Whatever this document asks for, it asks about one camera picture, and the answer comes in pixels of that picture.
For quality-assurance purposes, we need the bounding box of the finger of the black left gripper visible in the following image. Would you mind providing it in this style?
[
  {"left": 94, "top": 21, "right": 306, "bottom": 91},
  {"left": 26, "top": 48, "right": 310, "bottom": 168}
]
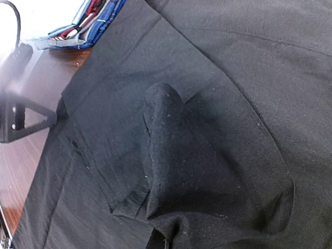
[{"left": 1, "top": 98, "right": 57, "bottom": 143}]

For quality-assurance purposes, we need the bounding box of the black long sleeve shirt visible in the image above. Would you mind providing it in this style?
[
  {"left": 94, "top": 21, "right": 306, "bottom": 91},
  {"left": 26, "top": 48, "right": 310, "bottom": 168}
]
[{"left": 13, "top": 1, "right": 331, "bottom": 248}]

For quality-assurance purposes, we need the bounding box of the red plaid folded shirt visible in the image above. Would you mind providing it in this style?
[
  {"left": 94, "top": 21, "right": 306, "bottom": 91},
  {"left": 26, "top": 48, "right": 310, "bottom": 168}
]
[{"left": 49, "top": 0, "right": 109, "bottom": 40}]

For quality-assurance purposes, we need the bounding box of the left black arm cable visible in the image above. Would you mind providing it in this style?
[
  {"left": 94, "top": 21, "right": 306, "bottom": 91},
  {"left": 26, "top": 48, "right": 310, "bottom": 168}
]
[{"left": 0, "top": 0, "right": 22, "bottom": 50}]

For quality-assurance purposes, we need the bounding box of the aluminium front rail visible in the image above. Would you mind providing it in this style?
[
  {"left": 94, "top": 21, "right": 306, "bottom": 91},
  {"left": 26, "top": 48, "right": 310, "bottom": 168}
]
[{"left": 0, "top": 205, "right": 12, "bottom": 249}]

